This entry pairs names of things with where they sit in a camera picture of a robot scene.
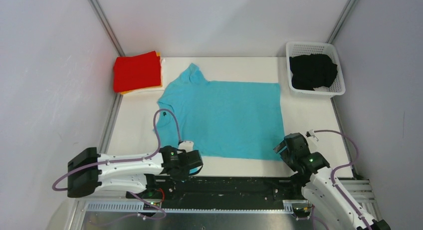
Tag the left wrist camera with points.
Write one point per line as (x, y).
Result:
(186, 146)

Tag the white plastic basket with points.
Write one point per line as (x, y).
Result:
(298, 48)

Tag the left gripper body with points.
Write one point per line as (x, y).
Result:
(184, 173)

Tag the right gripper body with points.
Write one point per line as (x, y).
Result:
(288, 157)

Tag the right controller board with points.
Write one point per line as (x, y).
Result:
(302, 213)

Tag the left controller board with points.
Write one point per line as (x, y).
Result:
(151, 206)

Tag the cyan t-shirt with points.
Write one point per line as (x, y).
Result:
(234, 125)

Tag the black t-shirt in basket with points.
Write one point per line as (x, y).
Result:
(312, 71)

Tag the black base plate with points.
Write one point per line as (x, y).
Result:
(225, 193)

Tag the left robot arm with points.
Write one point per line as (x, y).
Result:
(91, 172)

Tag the white garment in basket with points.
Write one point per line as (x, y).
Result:
(322, 89)

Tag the controller board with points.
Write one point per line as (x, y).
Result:
(302, 213)
(151, 206)

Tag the aluminium frame rail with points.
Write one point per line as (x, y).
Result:
(122, 211)

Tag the folded white t-shirt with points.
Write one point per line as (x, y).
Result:
(155, 87)

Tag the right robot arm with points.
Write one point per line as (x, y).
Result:
(320, 186)

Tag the folded red t-shirt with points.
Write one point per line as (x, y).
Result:
(137, 71)

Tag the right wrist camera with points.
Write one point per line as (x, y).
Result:
(311, 134)

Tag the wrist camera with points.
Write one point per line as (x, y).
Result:
(311, 134)
(186, 146)

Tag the folded orange t-shirt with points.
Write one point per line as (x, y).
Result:
(138, 89)

